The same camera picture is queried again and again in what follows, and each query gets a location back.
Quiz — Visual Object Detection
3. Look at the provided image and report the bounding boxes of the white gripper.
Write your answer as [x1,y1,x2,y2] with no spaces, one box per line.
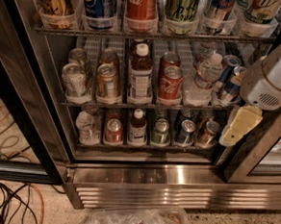
[219,105,263,147]

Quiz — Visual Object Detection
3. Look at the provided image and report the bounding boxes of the green soda can front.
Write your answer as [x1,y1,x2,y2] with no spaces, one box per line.
[151,118,169,146]

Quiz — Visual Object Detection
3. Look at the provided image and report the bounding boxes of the green soda can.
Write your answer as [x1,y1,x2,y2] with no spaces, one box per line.
[151,118,169,146]
[155,109,168,120]

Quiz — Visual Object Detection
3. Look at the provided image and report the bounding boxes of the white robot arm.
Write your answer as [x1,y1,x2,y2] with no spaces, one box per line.
[219,44,281,147]

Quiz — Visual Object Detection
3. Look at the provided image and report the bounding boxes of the bronze can bottom shelf front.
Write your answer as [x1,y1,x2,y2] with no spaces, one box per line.
[196,121,220,148]

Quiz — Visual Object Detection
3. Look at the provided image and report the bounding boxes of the bronze can shelf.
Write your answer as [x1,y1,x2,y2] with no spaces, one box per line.
[196,121,220,148]
[195,109,215,126]

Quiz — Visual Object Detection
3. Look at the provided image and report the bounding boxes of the bronze can bottom shelf rear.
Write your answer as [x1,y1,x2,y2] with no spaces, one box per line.
[195,109,215,126]

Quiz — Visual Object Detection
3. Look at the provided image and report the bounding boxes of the right glass fridge door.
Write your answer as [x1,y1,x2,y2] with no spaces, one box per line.
[223,109,281,184]

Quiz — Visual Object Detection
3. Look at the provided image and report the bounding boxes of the glass fridge door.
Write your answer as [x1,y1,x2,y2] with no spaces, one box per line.
[223,109,281,184]
[0,0,69,185]

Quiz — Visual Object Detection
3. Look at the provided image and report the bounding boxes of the blue can bottom shelf front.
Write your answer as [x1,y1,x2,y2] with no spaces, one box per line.
[174,120,196,146]

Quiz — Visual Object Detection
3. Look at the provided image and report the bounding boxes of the blue energy can front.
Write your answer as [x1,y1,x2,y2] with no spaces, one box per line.
[217,66,246,103]

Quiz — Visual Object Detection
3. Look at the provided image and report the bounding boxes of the blue energy can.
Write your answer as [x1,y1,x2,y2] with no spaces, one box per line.
[217,66,246,103]
[214,55,241,93]

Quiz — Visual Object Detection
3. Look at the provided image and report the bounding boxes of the blue can bottom shelf rear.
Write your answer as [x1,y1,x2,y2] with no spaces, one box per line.
[176,109,194,123]

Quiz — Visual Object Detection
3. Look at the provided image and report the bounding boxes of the clear water bottle middle shelf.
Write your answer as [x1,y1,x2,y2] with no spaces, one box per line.
[185,54,223,107]

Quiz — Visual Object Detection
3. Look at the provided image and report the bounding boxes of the clear water bottle shelf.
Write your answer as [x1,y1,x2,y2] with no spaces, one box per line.
[75,104,101,145]
[185,54,223,107]

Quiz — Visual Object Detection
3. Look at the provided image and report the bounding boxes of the green soda can rear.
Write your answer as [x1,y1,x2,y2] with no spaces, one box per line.
[155,109,168,120]

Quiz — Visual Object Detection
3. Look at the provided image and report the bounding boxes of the blue energy can rear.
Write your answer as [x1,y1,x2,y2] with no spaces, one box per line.
[214,55,241,93]

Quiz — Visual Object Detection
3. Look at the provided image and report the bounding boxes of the red cola can front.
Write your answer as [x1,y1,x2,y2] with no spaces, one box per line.
[157,66,184,106]

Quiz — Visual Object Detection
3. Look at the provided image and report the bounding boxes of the brown tea bottle bottom shelf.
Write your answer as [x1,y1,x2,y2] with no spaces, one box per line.
[128,109,146,146]

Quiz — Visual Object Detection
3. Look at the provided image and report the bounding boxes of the brown tea bottle shelf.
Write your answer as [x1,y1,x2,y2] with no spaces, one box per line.
[128,43,153,105]
[128,109,146,146]

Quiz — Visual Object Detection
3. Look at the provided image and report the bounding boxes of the red cola can rear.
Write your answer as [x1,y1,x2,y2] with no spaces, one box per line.
[160,51,181,69]

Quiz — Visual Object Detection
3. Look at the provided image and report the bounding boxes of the steel fridge cabinet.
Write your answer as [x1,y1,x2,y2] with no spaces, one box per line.
[0,0,281,224]

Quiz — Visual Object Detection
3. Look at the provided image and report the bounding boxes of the brown tea bottle middle shelf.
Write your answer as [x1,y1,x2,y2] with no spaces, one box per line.
[128,43,153,105]

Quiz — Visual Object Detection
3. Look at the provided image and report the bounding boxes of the red can bottom shelf front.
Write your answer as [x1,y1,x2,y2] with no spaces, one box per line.
[105,119,123,143]

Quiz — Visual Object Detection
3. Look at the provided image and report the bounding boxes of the blue red can top shelf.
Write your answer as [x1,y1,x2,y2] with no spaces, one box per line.
[203,0,235,35]

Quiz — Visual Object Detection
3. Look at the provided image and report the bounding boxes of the red can bottom shelf rear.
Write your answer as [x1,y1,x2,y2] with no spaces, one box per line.
[106,108,122,120]

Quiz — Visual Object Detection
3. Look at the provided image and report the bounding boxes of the white green can top shelf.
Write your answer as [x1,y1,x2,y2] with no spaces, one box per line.
[243,0,281,37]

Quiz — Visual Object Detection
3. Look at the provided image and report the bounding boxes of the orange can middle shelf front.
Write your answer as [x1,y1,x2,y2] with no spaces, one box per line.
[96,63,120,104]

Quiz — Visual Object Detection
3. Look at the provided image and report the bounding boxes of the orange can shelf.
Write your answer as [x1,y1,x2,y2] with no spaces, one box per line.
[96,63,120,104]
[99,49,120,68]

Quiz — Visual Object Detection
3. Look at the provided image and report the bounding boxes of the green tall can top shelf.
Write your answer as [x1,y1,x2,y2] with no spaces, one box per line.
[165,0,200,34]

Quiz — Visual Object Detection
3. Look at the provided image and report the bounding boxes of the clear water bottle bottom shelf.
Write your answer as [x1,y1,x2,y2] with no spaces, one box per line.
[75,104,101,145]

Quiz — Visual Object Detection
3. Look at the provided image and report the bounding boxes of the orange can middle shelf rear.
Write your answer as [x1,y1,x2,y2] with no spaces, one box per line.
[99,49,120,68]

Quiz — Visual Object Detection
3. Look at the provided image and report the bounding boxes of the red cola can top shelf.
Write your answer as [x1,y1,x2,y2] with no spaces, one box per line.
[125,0,157,33]

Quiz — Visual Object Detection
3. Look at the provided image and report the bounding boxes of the silver can middle shelf front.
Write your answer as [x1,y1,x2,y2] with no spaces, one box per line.
[62,62,91,104]

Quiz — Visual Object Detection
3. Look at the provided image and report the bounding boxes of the silver can shelf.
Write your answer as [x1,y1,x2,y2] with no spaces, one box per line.
[68,48,89,69]
[62,62,91,104]

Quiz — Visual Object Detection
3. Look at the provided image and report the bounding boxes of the silver can middle shelf rear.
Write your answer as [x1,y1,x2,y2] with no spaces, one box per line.
[68,48,89,69]

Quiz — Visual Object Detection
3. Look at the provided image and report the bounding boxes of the blue pepsi can top shelf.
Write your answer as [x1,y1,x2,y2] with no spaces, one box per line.
[84,0,117,30]

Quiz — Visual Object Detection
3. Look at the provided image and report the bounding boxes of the left glass fridge door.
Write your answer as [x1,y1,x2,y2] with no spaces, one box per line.
[0,0,69,185]

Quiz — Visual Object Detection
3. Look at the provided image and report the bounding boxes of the yellow can top shelf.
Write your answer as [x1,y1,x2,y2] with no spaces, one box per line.
[40,0,74,30]

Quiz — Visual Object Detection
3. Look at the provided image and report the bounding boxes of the clear plastic bin of bottles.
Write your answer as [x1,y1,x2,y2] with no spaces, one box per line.
[85,206,189,224]

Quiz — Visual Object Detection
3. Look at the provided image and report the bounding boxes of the black and orange floor cables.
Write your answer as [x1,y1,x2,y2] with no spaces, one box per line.
[0,104,71,224]

